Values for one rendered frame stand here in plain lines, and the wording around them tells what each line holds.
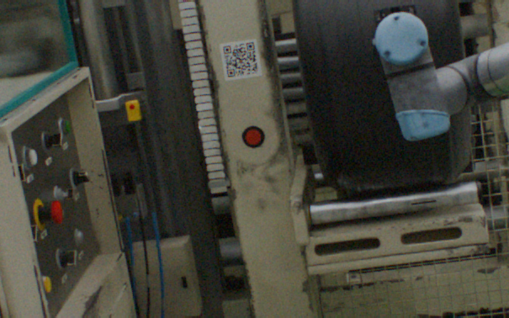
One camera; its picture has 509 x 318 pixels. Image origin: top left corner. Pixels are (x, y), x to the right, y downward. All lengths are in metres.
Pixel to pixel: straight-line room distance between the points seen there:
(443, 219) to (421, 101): 0.57
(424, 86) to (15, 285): 0.68
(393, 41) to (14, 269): 0.65
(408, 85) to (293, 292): 0.79
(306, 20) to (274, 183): 0.39
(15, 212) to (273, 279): 0.83
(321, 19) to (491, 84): 0.43
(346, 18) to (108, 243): 0.64
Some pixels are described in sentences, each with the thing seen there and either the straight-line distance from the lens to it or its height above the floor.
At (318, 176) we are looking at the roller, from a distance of 2.55.
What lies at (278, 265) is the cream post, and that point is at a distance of 2.40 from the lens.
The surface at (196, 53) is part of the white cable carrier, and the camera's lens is 2.32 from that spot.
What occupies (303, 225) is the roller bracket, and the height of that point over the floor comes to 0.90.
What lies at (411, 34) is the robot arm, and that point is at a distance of 1.72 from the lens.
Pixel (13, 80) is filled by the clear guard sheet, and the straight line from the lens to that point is 1.85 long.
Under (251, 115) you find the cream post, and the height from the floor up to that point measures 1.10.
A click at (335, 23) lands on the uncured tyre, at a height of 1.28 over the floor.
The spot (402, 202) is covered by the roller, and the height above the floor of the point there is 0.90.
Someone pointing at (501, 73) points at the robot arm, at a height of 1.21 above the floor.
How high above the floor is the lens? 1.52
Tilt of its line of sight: 13 degrees down
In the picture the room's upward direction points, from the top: 9 degrees counter-clockwise
